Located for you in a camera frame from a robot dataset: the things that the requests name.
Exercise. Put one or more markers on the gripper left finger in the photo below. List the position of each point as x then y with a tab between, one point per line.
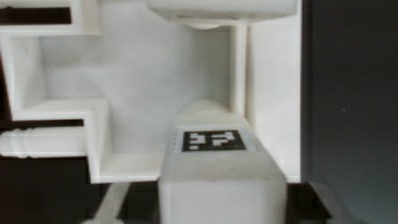
111	205

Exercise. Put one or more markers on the white chair seat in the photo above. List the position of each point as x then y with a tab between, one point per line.
115	71

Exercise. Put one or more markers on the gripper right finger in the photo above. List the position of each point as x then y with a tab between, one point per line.
342	216

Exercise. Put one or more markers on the white chair leg with tag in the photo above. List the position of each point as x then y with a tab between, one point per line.
223	12

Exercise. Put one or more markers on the white U-shaped fence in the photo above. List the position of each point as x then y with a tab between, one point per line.
275	86

